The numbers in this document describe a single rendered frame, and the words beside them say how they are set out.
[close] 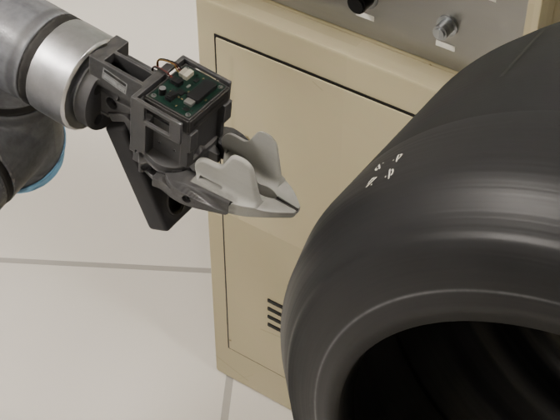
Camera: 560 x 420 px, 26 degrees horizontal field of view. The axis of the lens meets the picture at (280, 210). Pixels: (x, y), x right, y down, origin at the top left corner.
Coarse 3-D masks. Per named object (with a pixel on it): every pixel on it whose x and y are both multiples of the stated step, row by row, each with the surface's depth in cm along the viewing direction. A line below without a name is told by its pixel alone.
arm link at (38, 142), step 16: (0, 112) 112; (16, 112) 113; (32, 112) 114; (0, 128) 114; (16, 128) 114; (32, 128) 115; (48, 128) 117; (64, 128) 122; (0, 144) 113; (16, 144) 114; (32, 144) 116; (48, 144) 118; (64, 144) 122; (0, 160) 113; (16, 160) 114; (32, 160) 116; (48, 160) 120; (16, 176) 115; (32, 176) 120; (48, 176) 121; (16, 192) 116
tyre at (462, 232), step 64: (448, 128) 82; (512, 128) 77; (384, 192) 82; (448, 192) 77; (512, 192) 74; (320, 256) 88; (384, 256) 80; (448, 256) 76; (512, 256) 73; (320, 320) 88; (384, 320) 83; (448, 320) 79; (512, 320) 75; (320, 384) 92; (384, 384) 112; (448, 384) 118; (512, 384) 121
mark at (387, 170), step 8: (400, 152) 84; (384, 160) 85; (392, 160) 84; (400, 160) 83; (376, 168) 85; (384, 168) 84; (392, 168) 83; (368, 176) 85; (376, 176) 84; (384, 176) 83; (392, 176) 82; (368, 184) 84; (376, 184) 83; (360, 192) 85
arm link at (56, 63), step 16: (64, 32) 105; (80, 32) 105; (96, 32) 106; (48, 48) 104; (64, 48) 104; (80, 48) 104; (96, 48) 104; (32, 64) 104; (48, 64) 104; (64, 64) 103; (80, 64) 103; (32, 80) 105; (48, 80) 104; (64, 80) 103; (80, 80) 104; (32, 96) 106; (48, 96) 105; (64, 96) 104; (48, 112) 106; (64, 112) 105; (80, 128) 109
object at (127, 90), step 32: (96, 64) 102; (128, 64) 103; (192, 64) 103; (96, 96) 105; (128, 96) 102; (160, 96) 100; (192, 96) 100; (224, 96) 102; (96, 128) 107; (128, 128) 105; (160, 128) 100; (192, 128) 100; (160, 160) 103; (192, 160) 103
